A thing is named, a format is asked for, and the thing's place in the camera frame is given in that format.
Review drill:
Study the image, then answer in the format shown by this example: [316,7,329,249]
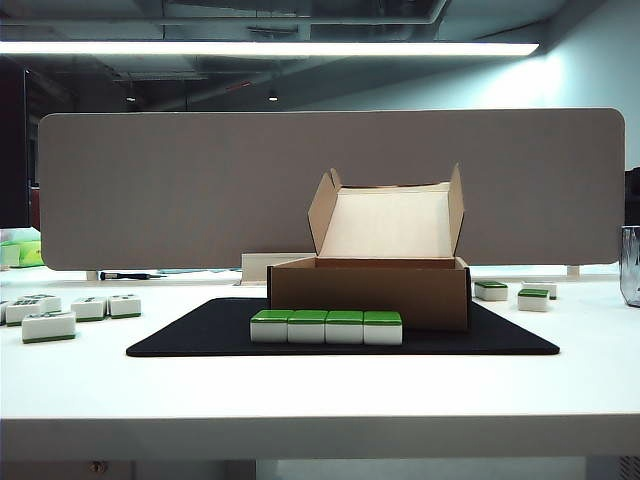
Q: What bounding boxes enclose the green-backed white mahjong tile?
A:
[324,309,366,345]
[287,309,331,345]
[249,309,296,344]
[363,310,404,346]
[517,287,551,312]
[521,281,558,300]
[473,280,509,302]

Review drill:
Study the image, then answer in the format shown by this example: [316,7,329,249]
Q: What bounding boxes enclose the brown cardboard paper box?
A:
[266,162,472,332]

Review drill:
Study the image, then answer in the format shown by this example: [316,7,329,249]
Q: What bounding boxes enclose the white rectangular box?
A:
[240,252,315,287]

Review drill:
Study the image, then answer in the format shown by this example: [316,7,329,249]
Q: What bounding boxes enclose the three bamboo mahjong tile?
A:
[107,293,142,320]

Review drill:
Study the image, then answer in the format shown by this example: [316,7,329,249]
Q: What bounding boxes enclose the two bamboo mahjong tile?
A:
[70,296,110,323]

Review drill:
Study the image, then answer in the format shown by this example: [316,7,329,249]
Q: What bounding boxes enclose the eight bamboo mahjong tile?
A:
[17,294,63,314]

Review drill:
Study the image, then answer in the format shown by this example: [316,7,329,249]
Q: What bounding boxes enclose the bird print mahjong tile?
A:
[21,310,77,345]

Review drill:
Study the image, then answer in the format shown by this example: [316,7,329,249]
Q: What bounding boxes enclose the six bamboo mahjong tile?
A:
[4,301,42,327]

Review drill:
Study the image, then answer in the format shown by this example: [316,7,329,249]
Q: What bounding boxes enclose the black rectangular mat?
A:
[125,297,560,358]

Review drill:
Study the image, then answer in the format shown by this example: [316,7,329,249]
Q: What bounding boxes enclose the grey-brown desk divider panel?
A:
[38,107,627,272]

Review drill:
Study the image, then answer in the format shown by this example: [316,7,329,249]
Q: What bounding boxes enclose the dark red cabinet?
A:
[27,187,42,231]

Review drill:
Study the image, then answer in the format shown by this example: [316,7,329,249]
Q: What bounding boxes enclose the bright green package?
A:
[0,239,45,269]

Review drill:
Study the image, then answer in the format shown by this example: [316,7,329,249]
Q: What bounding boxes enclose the clear glass cup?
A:
[619,224,640,307]

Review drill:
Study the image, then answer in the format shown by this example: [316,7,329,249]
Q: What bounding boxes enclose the dark monitor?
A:
[623,167,640,226]

